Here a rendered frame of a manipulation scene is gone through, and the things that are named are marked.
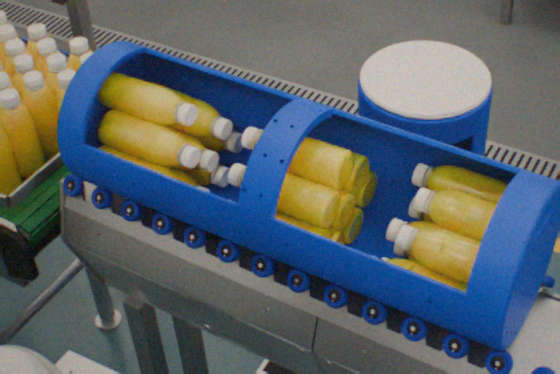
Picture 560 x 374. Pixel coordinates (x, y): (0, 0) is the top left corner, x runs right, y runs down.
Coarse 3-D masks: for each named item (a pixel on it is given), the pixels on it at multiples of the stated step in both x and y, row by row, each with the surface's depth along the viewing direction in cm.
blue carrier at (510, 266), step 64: (128, 64) 179; (192, 64) 169; (64, 128) 166; (320, 128) 171; (384, 128) 153; (128, 192) 166; (192, 192) 156; (256, 192) 149; (384, 192) 169; (512, 192) 137; (320, 256) 147; (384, 256) 165; (512, 256) 132; (448, 320) 141; (512, 320) 141
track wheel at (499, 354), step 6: (492, 354) 146; (498, 354) 146; (504, 354) 145; (510, 354) 146; (486, 360) 147; (492, 360) 146; (498, 360) 146; (504, 360) 145; (510, 360) 145; (486, 366) 147; (492, 366) 146; (498, 366) 146; (504, 366) 145; (510, 366) 145; (492, 372) 146; (498, 372) 146; (504, 372) 145
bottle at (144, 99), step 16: (112, 80) 171; (128, 80) 170; (112, 96) 170; (128, 96) 169; (144, 96) 167; (160, 96) 166; (176, 96) 167; (128, 112) 171; (144, 112) 168; (160, 112) 166; (176, 112) 166
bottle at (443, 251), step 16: (416, 240) 145; (432, 240) 143; (448, 240) 142; (464, 240) 142; (416, 256) 145; (432, 256) 142; (448, 256) 141; (464, 256) 140; (448, 272) 142; (464, 272) 141
